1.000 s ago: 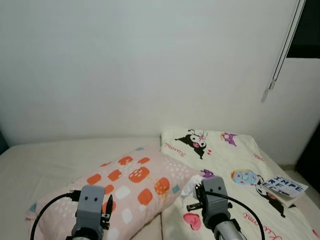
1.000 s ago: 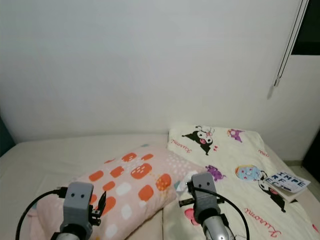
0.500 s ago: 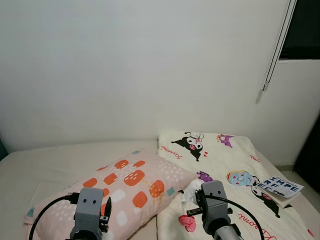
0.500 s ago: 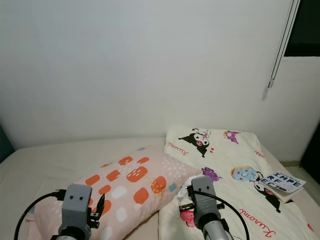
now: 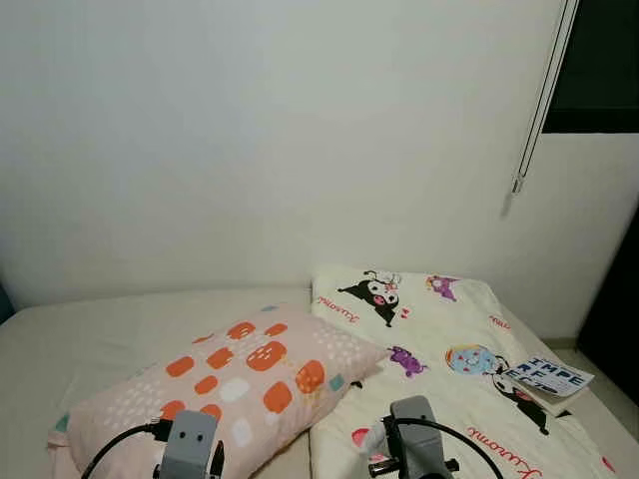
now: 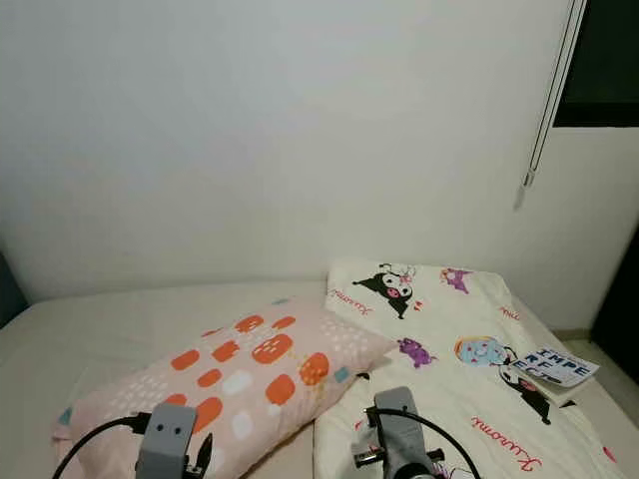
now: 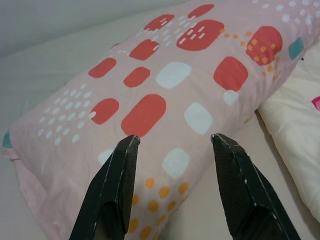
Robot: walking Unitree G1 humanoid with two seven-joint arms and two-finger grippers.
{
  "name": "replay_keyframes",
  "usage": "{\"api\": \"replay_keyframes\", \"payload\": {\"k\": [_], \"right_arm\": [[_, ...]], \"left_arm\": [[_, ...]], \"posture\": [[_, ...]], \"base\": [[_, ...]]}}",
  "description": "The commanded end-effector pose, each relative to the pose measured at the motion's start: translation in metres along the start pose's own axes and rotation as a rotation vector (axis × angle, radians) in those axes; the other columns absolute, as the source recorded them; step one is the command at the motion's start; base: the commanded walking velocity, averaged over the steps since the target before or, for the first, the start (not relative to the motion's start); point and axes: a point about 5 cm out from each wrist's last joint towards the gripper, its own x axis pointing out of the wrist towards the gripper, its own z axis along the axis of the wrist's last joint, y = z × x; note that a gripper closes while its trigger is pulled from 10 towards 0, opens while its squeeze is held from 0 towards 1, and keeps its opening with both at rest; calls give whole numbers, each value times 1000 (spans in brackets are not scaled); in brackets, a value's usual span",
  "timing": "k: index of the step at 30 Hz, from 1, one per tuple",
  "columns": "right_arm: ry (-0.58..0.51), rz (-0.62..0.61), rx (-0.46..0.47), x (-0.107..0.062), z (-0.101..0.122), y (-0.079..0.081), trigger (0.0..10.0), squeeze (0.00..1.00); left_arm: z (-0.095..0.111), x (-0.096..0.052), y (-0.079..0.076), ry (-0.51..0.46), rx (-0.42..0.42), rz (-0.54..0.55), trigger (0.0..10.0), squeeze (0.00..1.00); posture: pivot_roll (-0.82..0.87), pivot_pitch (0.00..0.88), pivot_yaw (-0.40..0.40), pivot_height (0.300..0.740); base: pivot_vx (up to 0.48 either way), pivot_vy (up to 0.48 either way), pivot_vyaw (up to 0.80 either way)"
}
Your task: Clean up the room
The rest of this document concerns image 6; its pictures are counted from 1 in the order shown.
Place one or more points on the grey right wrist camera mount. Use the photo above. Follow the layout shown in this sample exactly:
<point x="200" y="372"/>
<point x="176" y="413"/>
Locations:
<point x="404" y="429"/>

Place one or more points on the pink pillow with orange patches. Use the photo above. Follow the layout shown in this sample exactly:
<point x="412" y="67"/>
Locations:
<point x="240" y="369"/>

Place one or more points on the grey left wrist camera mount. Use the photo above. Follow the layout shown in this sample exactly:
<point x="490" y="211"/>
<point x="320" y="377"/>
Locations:
<point x="166" y="439"/>

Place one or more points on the dark cabinet side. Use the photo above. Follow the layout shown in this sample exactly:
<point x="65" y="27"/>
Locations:
<point x="619" y="309"/>

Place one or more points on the dark window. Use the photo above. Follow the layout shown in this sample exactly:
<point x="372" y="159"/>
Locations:
<point x="604" y="60"/>

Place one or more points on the bed with cream sheet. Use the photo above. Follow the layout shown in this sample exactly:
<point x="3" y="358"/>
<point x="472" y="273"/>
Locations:
<point x="120" y="334"/>

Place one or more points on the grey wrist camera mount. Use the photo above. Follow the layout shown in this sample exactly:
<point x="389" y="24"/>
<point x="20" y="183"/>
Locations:
<point x="404" y="429"/>
<point x="166" y="439"/>

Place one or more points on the white book with blue letters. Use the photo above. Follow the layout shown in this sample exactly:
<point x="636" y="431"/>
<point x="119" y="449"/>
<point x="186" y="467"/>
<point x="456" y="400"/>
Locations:
<point x="557" y="371"/>

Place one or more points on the cream cartoon print quilt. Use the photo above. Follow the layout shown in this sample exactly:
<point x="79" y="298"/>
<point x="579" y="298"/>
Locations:
<point x="469" y="389"/>

